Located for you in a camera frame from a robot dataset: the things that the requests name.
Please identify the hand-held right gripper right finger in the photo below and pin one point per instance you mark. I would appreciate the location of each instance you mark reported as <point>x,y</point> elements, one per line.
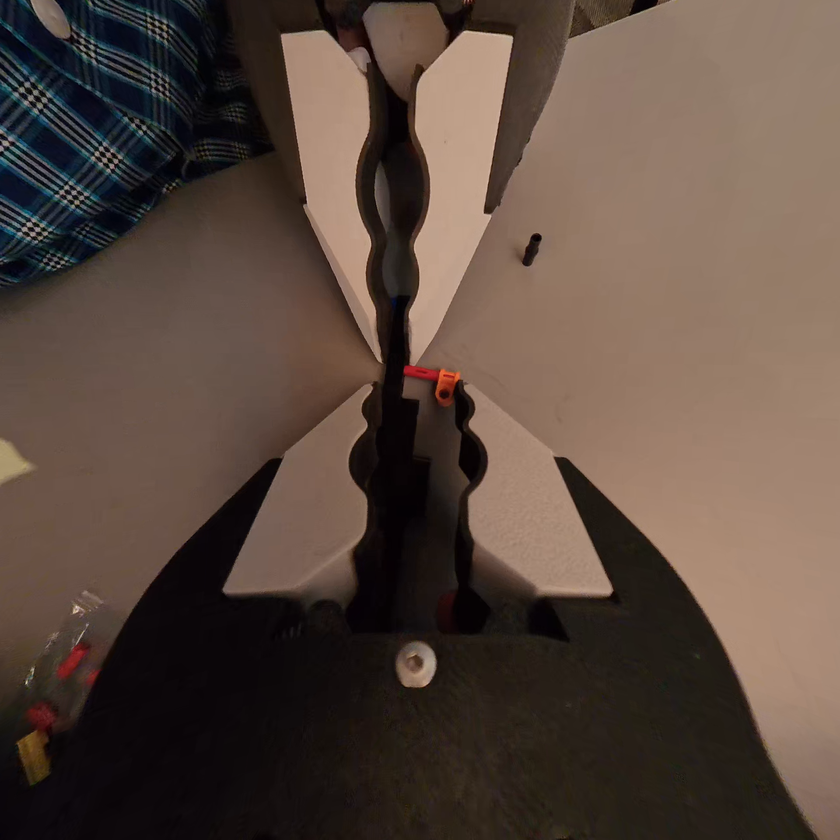
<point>538,525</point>

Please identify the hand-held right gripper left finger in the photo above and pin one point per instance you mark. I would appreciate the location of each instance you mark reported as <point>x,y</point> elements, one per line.
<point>302,525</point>

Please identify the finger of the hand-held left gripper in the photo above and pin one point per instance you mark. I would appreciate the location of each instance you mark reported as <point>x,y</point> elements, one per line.
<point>321,131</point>
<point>459,131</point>

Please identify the black toy beam assembly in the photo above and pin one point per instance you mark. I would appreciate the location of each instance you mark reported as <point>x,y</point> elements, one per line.
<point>395,426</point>

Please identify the orange connector piece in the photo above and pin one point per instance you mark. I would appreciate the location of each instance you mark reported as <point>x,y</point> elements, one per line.
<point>446,387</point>

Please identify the red toy axle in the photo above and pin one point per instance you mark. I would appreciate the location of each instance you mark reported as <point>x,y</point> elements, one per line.
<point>420,372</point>

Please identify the grey desk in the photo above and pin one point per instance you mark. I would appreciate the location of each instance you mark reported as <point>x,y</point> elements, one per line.
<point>656,407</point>

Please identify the small black pin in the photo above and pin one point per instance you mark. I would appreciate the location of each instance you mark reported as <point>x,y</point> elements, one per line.
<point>532,249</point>

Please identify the person in plaid shirt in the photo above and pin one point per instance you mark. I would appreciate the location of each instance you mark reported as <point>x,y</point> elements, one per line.
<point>98,131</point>

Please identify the clear bag of toy parts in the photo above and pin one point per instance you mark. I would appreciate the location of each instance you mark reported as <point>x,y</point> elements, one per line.
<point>62,656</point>

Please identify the white paper scrap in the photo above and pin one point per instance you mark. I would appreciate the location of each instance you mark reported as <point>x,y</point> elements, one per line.
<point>13,463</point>

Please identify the yellow brick piece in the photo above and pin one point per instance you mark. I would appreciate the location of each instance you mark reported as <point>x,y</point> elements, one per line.
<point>34,758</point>

